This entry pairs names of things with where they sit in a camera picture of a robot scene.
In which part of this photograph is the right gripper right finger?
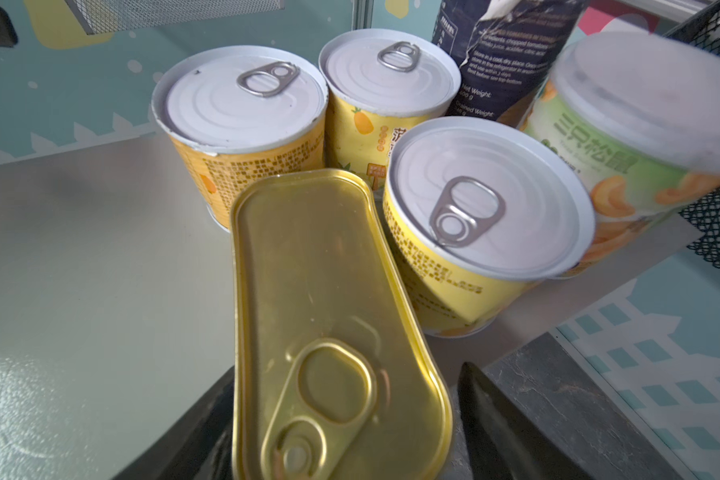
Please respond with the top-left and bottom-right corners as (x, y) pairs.
(457, 362), (591, 480)

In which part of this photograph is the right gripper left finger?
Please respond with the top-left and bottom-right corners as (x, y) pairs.
(115, 368), (235, 479)

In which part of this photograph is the gold sardine tin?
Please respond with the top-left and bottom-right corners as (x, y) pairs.
(230, 169), (453, 479)

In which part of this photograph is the yellow can pull-tab lid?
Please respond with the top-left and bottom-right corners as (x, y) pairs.
(150, 45), (329, 230)
(318, 28), (461, 194)
(383, 117), (596, 338)

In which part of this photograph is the yellow can white lid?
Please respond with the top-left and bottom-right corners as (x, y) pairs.
(521, 32), (720, 276)

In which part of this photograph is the dark blue tall can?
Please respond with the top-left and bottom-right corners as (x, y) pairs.
(432, 0), (589, 127)

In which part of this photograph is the grey metal cabinet counter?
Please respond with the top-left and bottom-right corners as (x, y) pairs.
(0, 128), (703, 480)

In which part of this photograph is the white wire mesh basket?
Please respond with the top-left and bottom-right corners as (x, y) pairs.
(65, 0), (285, 35)

